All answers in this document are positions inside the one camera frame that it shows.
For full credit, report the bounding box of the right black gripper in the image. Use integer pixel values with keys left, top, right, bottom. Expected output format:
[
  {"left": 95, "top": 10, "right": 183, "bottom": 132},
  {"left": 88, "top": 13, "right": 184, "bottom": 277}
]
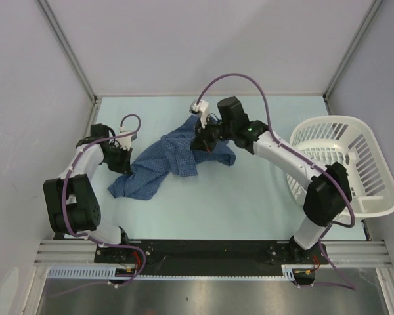
[{"left": 190, "top": 115, "right": 234, "bottom": 154}]

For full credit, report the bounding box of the blue checkered long sleeve shirt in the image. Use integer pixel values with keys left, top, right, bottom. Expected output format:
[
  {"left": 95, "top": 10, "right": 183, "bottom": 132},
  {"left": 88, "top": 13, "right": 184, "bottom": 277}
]
[{"left": 108, "top": 115, "right": 236, "bottom": 200}]

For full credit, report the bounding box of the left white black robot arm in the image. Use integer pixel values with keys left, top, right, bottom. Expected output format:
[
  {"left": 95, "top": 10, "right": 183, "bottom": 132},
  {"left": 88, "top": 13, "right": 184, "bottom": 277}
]
[{"left": 43, "top": 124, "right": 137, "bottom": 263}]

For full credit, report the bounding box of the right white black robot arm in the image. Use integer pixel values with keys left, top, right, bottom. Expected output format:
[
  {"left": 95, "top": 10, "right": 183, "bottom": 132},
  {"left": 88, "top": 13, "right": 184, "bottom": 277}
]
[{"left": 190, "top": 96, "right": 352, "bottom": 263}]

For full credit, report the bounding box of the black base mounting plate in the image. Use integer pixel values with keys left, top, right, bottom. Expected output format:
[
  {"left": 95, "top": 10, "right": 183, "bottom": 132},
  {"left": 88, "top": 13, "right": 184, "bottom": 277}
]
[{"left": 95, "top": 238, "right": 330, "bottom": 277}]

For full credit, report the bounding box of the white plastic laundry basket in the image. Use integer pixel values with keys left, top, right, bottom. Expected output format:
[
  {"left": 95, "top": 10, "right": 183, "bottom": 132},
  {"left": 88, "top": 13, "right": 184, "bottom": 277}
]
[{"left": 290, "top": 115, "right": 394, "bottom": 220}]

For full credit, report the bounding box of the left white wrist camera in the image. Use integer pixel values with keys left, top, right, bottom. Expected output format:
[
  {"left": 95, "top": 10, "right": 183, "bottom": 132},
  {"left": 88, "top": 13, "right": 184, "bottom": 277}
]
[{"left": 116, "top": 127, "right": 137, "bottom": 150}]

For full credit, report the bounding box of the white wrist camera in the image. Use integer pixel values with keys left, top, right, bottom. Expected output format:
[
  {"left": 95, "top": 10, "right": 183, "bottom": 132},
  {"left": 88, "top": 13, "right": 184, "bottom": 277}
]
[
  {"left": 116, "top": 127, "right": 137, "bottom": 150},
  {"left": 189, "top": 100, "right": 209, "bottom": 129}
]

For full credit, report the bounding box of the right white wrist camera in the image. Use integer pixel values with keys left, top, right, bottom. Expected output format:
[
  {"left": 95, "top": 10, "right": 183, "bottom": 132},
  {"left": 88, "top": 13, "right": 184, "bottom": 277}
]
[{"left": 189, "top": 100, "right": 209, "bottom": 129}]

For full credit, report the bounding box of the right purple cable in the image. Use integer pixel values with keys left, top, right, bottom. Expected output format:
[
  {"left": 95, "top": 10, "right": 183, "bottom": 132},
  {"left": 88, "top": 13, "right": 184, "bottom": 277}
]
[{"left": 196, "top": 73, "right": 357, "bottom": 291}]

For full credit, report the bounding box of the purple cable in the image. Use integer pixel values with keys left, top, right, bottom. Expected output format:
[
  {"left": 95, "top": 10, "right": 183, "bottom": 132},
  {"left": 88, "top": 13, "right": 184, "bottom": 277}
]
[
  {"left": 196, "top": 73, "right": 357, "bottom": 291},
  {"left": 51, "top": 113, "right": 146, "bottom": 298}
]

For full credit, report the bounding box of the aluminium front rail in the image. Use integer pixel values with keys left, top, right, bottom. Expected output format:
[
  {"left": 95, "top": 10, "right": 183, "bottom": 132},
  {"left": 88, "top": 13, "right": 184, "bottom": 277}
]
[{"left": 34, "top": 240, "right": 393, "bottom": 268}]

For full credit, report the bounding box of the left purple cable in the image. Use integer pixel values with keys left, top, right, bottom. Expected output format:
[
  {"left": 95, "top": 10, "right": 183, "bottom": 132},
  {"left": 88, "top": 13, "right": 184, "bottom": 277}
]
[{"left": 51, "top": 113, "right": 146, "bottom": 298}]

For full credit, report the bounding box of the white slotted cable duct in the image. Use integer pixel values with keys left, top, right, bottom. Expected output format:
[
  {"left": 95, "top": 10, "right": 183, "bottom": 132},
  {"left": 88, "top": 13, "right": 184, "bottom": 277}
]
[{"left": 47, "top": 266, "right": 302, "bottom": 282}]

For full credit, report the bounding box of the left aluminium frame post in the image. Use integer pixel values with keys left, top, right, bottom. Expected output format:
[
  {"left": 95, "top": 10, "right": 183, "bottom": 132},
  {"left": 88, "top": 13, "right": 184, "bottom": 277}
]
[{"left": 39, "top": 0, "right": 97, "bottom": 102}]

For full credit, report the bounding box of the aluminium frame post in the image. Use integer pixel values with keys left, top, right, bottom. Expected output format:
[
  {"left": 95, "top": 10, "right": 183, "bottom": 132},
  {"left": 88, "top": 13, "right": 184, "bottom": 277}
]
[
  {"left": 323, "top": 0, "right": 385, "bottom": 103},
  {"left": 39, "top": 0, "right": 97, "bottom": 102}
]

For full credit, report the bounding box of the right aluminium frame post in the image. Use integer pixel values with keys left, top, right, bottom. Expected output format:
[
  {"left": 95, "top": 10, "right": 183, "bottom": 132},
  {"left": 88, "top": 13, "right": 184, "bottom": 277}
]
[{"left": 323, "top": 0, "right": 385, "bottom": 103}]

